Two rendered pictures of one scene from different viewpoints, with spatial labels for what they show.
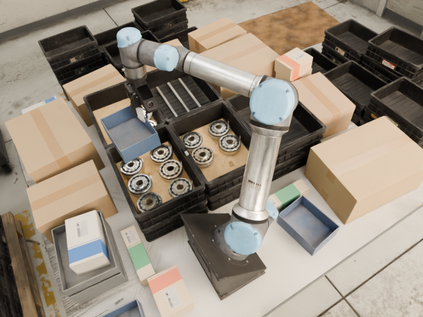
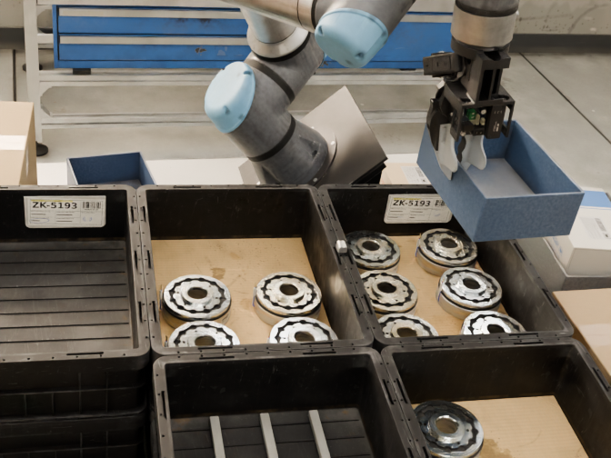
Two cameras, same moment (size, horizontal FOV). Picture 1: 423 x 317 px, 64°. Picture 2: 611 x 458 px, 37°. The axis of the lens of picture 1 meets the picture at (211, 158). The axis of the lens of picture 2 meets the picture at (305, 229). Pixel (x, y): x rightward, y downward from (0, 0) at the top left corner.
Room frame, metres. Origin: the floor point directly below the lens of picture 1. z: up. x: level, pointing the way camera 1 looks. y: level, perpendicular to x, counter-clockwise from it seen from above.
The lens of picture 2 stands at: (2.05, 0.18, 1.75)
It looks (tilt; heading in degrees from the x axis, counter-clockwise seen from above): 35 degrees down; 187
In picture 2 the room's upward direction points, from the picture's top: 9 degrees clockwise
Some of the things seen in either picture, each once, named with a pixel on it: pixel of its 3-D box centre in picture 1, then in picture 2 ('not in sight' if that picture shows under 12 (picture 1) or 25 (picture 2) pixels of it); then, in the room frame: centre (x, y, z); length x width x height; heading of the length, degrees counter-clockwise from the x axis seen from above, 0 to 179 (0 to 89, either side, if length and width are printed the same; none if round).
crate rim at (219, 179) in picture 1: (216, 139); (245, 263); (0.98, -0.03, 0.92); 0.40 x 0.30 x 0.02; 23
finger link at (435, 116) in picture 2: not in sight; (445, 118); (0.95, 0.21, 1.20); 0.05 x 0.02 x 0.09; 115
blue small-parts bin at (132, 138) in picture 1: (129, 132); (495, 176); (0.90, 0.30, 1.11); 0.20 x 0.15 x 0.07; 28
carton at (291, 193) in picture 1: (282, 199); not in sight; (0.76, -0.30, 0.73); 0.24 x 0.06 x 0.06; 115
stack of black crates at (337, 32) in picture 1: (350, 53); not in sight; (2.30, -1.22, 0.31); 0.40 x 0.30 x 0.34; 27
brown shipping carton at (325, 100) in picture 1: (315, 106); not in sight; (1.26, -0.57, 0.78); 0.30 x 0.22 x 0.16; 19
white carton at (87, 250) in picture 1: (87, 241); (581, 236); (0.59, 0.51, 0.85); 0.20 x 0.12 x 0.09; 15
